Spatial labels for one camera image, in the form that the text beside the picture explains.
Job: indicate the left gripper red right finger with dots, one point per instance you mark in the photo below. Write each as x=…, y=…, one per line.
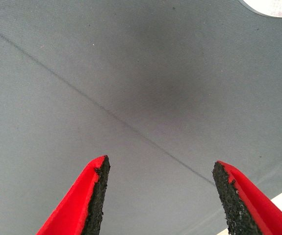
x=248, y=208

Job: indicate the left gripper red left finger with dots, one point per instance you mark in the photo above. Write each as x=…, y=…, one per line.
x=74, y=208

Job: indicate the round metal carrier plate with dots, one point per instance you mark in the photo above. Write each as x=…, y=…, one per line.
x=270, y=7

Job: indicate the dark grey table cloth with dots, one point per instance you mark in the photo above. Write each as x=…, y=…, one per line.
x=82, y=73

